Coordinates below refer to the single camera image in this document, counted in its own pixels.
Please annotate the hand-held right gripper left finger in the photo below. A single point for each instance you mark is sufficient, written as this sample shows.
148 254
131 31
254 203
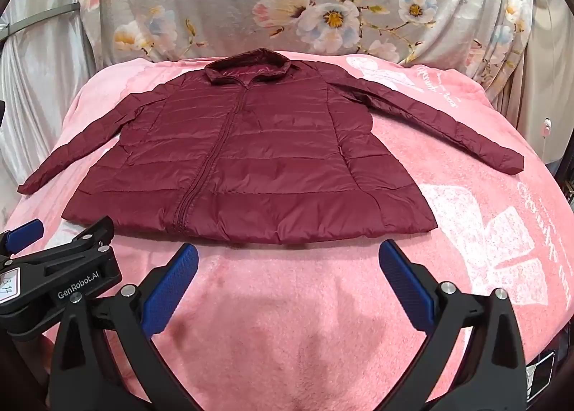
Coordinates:
172 287

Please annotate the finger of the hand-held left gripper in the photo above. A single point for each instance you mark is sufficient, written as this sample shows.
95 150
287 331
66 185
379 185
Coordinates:
24 231
89 236

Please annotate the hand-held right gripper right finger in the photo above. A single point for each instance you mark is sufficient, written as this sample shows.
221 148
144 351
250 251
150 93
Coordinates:
406 287

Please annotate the maroon puffer jacket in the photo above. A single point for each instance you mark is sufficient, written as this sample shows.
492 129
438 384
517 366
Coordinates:
269 155

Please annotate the pink printed blanket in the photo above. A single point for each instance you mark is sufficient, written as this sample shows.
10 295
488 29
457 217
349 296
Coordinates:
305 326

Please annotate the silver satin cloth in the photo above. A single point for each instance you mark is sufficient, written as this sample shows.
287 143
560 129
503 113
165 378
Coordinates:
40 79
549 57

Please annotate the dark striped box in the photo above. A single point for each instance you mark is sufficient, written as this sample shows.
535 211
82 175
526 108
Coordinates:
545 370

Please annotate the grey metal bar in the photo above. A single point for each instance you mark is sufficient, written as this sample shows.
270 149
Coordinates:
31 22

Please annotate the white switch with red button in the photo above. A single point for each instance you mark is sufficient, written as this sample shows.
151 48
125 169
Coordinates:
546 126

